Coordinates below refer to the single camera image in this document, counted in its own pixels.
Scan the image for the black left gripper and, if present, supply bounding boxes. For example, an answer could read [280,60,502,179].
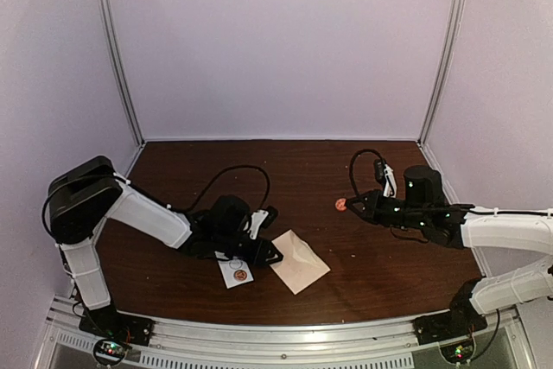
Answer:
[214,231,283,270]

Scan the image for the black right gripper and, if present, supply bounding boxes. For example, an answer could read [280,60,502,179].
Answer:
[346,189,429,231]

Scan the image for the round orange seal sticker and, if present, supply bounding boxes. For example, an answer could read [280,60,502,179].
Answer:
[335,198,347,212]

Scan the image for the cream envelope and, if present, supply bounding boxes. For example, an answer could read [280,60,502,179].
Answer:
[270,230,330,295]

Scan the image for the sticker sheet with seals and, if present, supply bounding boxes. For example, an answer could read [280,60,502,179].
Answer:
[218,258,254,289]

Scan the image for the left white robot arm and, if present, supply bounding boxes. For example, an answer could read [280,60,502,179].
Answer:
[41,156,283,338]

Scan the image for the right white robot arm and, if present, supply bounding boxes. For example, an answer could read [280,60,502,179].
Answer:
[344,165,552,336]

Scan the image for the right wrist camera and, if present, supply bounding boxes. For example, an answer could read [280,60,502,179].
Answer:
[373,160,397,197]

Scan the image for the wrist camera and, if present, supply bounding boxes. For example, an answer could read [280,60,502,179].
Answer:
[244,206,278,240]
[373,160,397,197]

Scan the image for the right black camera cable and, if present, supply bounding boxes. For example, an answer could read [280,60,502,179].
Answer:
[348,149,385,197]

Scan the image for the black camera cable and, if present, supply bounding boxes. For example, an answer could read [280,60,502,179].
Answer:
[185,164,271,214]
[348,149,385,197]

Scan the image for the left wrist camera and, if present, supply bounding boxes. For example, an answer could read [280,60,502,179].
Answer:
[244,206,278,240]

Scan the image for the left black camera cable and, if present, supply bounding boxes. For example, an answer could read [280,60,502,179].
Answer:
[185,164,271,214]

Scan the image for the front aluminium rail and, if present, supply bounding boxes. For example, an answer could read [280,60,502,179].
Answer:
[31,296,537,368]

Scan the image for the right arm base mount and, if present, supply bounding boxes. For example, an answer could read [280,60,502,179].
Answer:
[413,280,487,365]

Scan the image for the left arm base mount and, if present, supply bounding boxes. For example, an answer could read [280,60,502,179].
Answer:
[79,303,154,367]

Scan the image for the right aluminium frame post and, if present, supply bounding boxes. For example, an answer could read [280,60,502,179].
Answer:
[417,0,466,147]

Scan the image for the aluminium frame post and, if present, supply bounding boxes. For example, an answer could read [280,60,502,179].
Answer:
[98,0,145,147]
[417,0,466,147]

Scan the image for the left aluminium frame post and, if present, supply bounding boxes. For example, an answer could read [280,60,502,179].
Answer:
[98,0,145,147]

